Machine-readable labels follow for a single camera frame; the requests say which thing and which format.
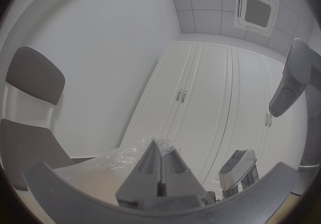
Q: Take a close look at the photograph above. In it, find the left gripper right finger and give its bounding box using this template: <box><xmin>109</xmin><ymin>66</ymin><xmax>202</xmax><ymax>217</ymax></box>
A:
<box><xmin>160</xmin><ymin>148</ymin><xmax>207</xmax><ymax>206</ymax></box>

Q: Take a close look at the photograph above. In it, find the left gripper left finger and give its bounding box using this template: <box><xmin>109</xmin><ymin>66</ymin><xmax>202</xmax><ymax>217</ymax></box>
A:
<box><xmin>116</xmin><ymin>140</ymin><xmax>162</xmax><ymax>206</ymax></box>

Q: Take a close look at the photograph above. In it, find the clear plastic bag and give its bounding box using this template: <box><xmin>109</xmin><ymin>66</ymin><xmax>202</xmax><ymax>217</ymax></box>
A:
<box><xmin>73</xmin><ymin>135</ymin><xmax>181</xmax><ymax>193</ymax></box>

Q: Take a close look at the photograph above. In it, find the white wardrobe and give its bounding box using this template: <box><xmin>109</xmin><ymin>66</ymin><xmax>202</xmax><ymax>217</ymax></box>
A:
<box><xmin>120</xmin><ymin>41</ymin><xmax>309</xmax><ymax>189</ymax></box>

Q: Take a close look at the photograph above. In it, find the grey and white chair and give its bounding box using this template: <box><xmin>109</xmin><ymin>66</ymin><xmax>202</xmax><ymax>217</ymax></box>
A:
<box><xmin>0</xmin><ymin>47</ymin><xmax>97</xmax><ymax>191</ymax></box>

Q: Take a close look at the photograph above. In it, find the white ceiling air conditioner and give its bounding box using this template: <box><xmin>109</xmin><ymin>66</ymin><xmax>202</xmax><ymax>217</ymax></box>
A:
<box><xmin>233</xmin><ymin>0</ymin><xmax>280</xmax><ymax>38</ymax></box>

